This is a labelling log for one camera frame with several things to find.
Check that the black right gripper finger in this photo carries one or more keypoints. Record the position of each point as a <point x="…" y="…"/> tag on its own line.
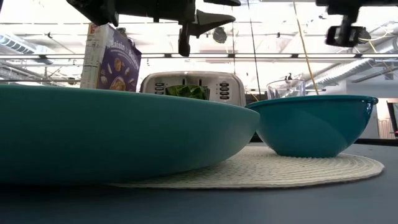
<point x="340" y="36"/>

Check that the silver four-slot toaster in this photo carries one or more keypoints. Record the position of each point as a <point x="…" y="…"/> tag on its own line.
<point x="192" y="79"/>

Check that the teal green plate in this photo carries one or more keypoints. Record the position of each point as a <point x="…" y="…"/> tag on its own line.
<point x="109" y="133"/>

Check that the grey ceiling pipe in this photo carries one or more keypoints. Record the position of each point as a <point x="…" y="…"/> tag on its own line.
<point x="31" y="80"/>

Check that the blue bowl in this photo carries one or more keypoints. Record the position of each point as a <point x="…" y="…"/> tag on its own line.
<point x="311" y="127"/>

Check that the clear glass cup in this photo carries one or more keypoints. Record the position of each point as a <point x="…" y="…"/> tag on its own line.
<point x="286" y="89"/>

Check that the white round woven placemat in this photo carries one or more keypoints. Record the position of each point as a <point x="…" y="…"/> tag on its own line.
<point x="264" y="171"/>

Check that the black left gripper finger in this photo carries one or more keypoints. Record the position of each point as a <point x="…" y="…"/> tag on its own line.
<point x="222" y="2"/>
<point x="211" y="21"/>

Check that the long ceiling light rail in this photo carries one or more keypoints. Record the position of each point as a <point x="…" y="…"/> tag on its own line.
<point x="280" y="56"/>

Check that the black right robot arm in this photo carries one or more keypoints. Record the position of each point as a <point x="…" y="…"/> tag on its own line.
<point x="373" y="2"/>

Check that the black aluminium table frame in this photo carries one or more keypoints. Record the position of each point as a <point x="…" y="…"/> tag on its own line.
<point x="376" y="142"/>

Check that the purple raisin cereal box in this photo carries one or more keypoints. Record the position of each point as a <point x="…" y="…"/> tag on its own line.
<point x="118" y="62"/>

